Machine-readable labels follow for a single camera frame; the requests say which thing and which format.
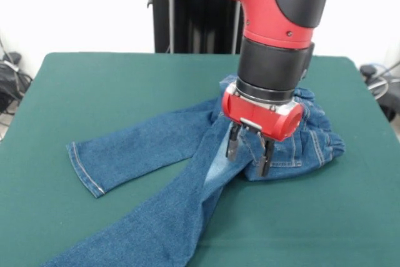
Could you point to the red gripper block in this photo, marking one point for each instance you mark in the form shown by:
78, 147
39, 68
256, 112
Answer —
259, 117

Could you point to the blue denim jeans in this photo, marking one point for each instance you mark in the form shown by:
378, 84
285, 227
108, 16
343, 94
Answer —
140, 154

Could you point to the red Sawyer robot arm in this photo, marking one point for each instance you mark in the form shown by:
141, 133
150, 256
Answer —
275, 29

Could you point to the dark green table cloth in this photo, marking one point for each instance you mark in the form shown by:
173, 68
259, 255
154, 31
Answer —
78, 92

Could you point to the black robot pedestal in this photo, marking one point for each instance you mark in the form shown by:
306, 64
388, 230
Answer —
193, 23

